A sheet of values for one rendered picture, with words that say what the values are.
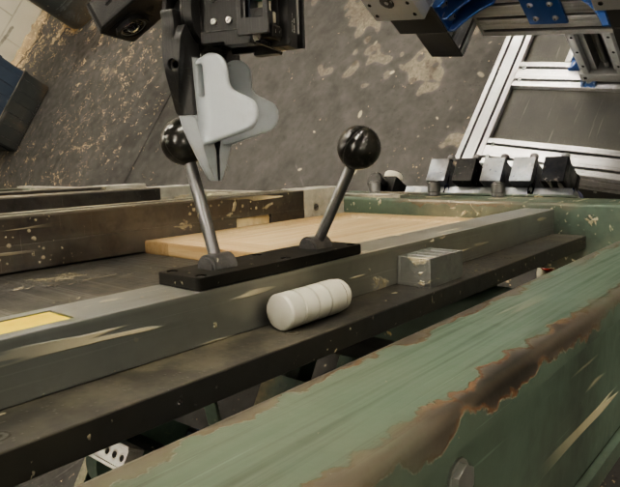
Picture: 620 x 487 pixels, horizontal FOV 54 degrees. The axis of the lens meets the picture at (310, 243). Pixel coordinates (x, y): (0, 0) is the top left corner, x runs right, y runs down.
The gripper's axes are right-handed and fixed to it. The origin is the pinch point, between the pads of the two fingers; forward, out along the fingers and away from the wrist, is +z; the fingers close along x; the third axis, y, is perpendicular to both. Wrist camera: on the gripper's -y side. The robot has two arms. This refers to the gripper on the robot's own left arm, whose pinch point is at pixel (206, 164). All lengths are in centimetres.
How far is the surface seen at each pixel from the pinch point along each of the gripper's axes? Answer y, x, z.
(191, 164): -1.5, 0.2, 0.0
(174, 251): -23.0, 30.0, 12.0
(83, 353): -1.4, -13.4, 11.1
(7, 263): -36.4, 14.0, 11.4
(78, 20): -321, 370, -114
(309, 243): 4.8, 9.6, 7.4
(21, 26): -417, 407, -126
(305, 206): -17, 66, 9
